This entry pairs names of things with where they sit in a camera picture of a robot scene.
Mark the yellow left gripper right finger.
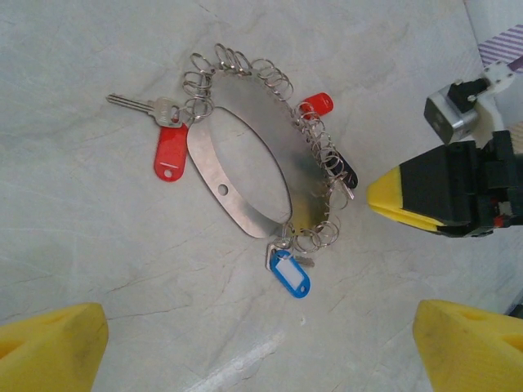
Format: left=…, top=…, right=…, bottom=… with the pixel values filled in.
left=411, top=299, right=523, bottom=392

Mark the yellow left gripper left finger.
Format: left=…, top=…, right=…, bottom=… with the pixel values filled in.
left=0, top=301, right=110, bottom=392

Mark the black key tag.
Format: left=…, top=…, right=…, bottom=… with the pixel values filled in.
left=324, top=149, right=360, bottom=201

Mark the blue key tag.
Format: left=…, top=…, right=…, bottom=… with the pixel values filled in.
left=264, top=243, right=316, bottom=301

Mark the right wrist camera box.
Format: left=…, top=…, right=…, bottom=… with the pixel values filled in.
left=423, top=60, right=523, bottom=145

